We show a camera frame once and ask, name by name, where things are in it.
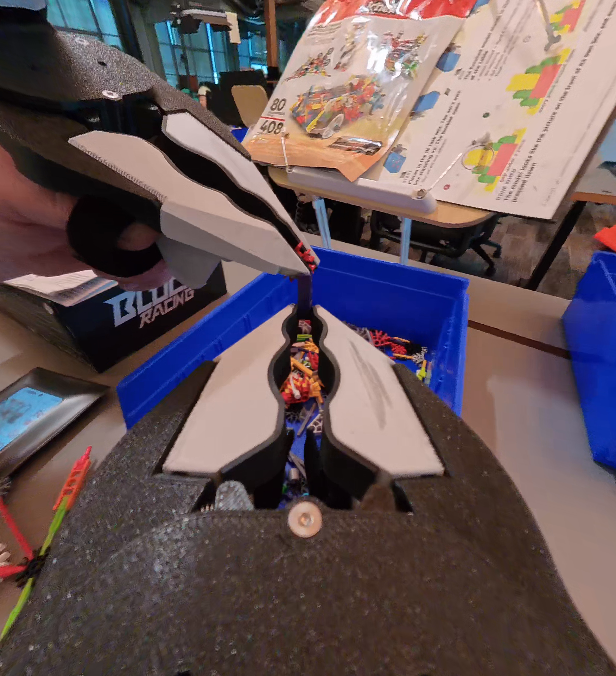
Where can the pile of colourful toy pieces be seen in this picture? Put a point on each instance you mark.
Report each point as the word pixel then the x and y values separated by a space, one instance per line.
pixel 387 343

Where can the white paper leaflet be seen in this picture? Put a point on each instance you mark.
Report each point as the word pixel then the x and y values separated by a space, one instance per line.
pixel 60 288

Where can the person's left hand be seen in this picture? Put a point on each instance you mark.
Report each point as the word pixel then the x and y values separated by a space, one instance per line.
pixel 17 227

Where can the black cardboard box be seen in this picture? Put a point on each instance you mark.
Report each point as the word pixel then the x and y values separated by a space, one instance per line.
pixel 102 338

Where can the blue plastic bin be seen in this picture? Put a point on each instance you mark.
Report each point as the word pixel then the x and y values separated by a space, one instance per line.
pixel 614 369
pixel 392 295

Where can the star toy rod model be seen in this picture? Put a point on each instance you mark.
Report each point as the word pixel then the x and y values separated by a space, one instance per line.
pixel 73 483

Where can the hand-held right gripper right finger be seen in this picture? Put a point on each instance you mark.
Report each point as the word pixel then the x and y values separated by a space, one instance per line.
pixel 381 422

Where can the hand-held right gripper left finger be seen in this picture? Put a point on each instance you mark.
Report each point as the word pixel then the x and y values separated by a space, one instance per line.
pixel 228 417

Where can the small red round toy connector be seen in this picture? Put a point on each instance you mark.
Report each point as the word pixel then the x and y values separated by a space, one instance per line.
pixel 305 256

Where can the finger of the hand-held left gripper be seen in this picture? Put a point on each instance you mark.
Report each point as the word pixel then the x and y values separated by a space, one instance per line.
pixel 207 222
pixel 223 153

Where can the printed instruction sheet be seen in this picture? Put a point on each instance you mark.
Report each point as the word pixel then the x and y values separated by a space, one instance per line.
pixel 524 132

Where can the black framed tablet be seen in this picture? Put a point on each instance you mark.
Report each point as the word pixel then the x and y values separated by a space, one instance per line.
pixel 17 422

